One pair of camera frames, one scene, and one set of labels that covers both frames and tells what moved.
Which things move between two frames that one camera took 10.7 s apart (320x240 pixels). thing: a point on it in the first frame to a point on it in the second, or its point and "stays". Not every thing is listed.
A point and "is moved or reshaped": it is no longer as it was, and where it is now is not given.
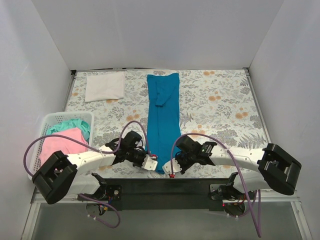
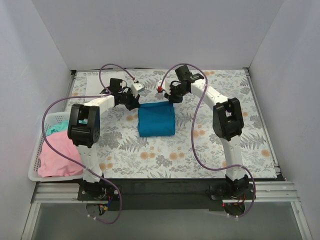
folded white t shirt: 102,86 stays
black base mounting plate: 171,194 stays
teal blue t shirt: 163,119 is moved or reshaped
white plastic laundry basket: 51,119 stays
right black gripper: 181,160 to 173,96
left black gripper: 139,157 to 131,103
